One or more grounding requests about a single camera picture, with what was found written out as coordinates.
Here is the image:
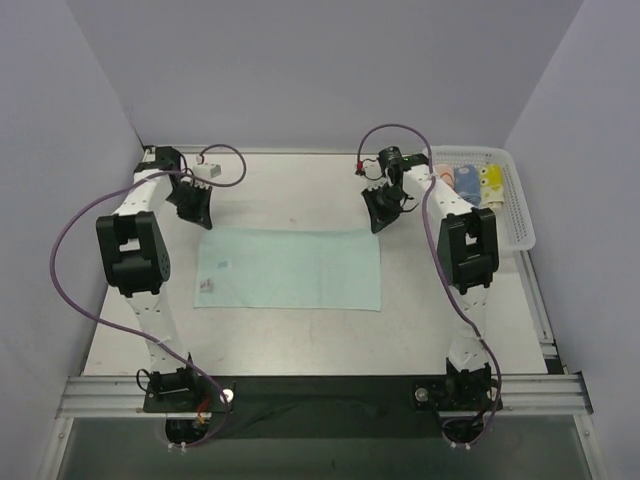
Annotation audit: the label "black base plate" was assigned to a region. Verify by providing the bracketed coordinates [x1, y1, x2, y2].
[142, 374, 503, 443]

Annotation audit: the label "aluminium front rail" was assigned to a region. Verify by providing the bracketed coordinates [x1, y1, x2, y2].
[56, 374, 593, 418]

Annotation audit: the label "blue rolled towel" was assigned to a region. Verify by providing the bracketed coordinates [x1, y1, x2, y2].
[454, 165, 481, 207]

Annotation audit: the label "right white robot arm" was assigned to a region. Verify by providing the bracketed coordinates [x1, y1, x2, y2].
[361, 146, 500, 413]

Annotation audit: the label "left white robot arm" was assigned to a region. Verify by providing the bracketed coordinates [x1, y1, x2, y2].
[96, 146, 212, 412]

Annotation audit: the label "yellow rolled towel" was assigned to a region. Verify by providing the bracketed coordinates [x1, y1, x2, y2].
[478, 164, 504, 211]

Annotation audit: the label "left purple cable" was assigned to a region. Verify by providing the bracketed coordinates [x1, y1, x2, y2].
[49, 144, 249, 448]

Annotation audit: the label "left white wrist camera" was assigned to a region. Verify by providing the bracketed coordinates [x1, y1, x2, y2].
[192, 163, 221, 181]

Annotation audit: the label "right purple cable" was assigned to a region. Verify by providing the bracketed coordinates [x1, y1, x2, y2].
[355, 124, 504, 446]

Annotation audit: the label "orange white rolled towel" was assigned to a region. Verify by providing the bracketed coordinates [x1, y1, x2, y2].
[434, 164, 455, 190]

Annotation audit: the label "light green towel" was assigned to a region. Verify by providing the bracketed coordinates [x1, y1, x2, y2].
[193, 226, 382, 312]

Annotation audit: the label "white plastic basket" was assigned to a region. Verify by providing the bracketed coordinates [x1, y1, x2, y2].
[433, 146, 536, 251]

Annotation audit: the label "purple cable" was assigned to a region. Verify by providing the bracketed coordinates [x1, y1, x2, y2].
[49, 144, 249, 448]
[355, 124, 504, 446]

